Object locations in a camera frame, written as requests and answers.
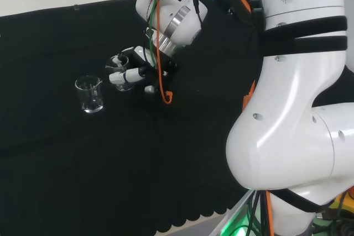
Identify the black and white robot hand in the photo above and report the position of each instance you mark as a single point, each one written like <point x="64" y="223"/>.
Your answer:
<point x="155" y="73"/>

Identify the clear glass beaker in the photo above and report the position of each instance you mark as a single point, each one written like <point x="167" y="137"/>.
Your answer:
<point x="123" y="87"/>
<point x="89" y="100"/>

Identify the black table cloth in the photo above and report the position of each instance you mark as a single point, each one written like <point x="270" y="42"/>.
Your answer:
<point x="110" y="150"/>

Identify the small clear clip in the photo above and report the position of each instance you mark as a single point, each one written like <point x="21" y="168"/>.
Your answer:
<point x="76" y="7"/>

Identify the yellow stop button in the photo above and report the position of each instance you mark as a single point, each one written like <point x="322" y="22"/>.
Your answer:
<point x="341" y="204"/>

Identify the metal bench frame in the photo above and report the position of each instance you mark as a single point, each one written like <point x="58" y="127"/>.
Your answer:
<point x="238" y="219"/>

